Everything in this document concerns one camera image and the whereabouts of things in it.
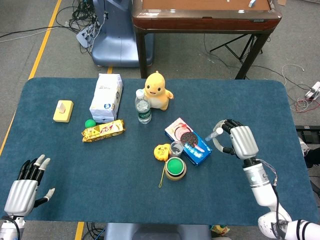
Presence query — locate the clear water bottle green label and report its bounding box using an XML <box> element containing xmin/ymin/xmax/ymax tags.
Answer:
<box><xmin>134</xmin><ymin>89</ymin><xmax>153</xmax><ymax>125</ymax></box>

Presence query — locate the clear plastic jar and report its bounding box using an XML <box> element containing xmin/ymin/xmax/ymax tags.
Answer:
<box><xmin>169</xmin><ymin>141</ymin><xmax>184</xmax><ymax>158</ymax></box>

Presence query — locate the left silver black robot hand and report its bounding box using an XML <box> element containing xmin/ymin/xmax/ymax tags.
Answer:
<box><xmin>3</xmin><ymin>154</ymin><xmax>56</xmax><ymax>218</ymax></box>

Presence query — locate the white power strip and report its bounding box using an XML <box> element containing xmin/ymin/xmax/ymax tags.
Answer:
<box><xmin>304</xmin><ymin>81</ymin><xmax>320</xmax><ymax>100</ymax></box>

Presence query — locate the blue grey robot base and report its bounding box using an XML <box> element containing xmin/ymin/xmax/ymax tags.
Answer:
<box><xmin>91</xmin><ymin>0</ymin><xmax>155</xmax><ymax>68</ymax></box>

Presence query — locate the blue Oreo cookie box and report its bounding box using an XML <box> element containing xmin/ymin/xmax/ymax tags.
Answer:
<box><xmin>164</xmin><ymin>117</ymin><xmax>213</xmax><ymax>167</ymax></box>

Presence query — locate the brown mahjong table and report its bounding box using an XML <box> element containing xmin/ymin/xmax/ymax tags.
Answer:
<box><xmin>131</xmin><ymin>0</ymin><xmax>283</xmax><ymax>80</ymax></box>

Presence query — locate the black tripod stand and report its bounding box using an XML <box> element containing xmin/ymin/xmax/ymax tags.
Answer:
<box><xmin>209</xmin><ymin>34</ymin><xmax>264</xmax><ymax>64</ymax></box>

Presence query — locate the yellow sponge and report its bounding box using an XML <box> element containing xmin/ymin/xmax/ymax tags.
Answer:
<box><xmin>52</xmin><ymin>99</ymin><xmax>75</xmax><ymax>123</ymax></box>

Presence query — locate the yellow packing tape roll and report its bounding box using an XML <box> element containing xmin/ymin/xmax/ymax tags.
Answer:
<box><xmin>164</xmin><ymin>159</ymin><xmax>187</xmax><ymax>181</ymax></box>

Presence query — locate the clear tube with white cap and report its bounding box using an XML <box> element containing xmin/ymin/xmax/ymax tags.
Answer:
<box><xmin>204</xmin><ymin>127</ymin><xmax>224</xmax><ymax>142</ymax></box>

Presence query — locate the yellow tape measure with strap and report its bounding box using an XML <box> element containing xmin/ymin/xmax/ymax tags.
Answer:
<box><xmin>153</xmin><ymin>144</ymin><xmax>171</xmax><ymax>189</ymax></box>

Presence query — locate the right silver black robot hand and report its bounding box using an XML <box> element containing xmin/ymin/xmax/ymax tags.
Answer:
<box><xmin>212</xmin><ymin>119</ymin><xmax>260</xmax><ymax>161</ymax></box>

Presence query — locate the grey power strip with plugs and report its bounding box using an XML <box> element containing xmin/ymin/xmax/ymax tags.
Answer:
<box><xmin>76</xmin><ymin>26</ymin><xmax>99</xmax><ymax>48</ymax></box>

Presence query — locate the gold biscuit packet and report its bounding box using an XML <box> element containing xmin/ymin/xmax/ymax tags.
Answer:
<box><xmin>81</xmin><ymin>119</ymin><xmax>127</xmax><ymax>143</ymax></box>

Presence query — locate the yellow plush dinosaur toy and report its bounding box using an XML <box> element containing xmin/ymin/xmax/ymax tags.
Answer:
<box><xmin>143</xmin><ymin>70</ymin><xmax>174</xmax><ymax>112</ymax></box>

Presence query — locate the grey blue robot torso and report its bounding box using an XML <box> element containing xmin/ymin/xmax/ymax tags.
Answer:
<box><xmin>103</xmin><ymin>222</ymin><xmax>212</xmax><ymax>240</ymax></box>

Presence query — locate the blue felt table cover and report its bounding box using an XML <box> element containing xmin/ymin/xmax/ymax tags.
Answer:
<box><xmin>0</xmin><ymin>76</ymin><xmax>313</xmax><ymax>223</ymax></box>

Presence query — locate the white tissue pack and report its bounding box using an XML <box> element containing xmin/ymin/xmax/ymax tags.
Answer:
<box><xmin>89</xmin><ymin>73</ymin><xmax>124</xmax><ymax>123</ymax></box>

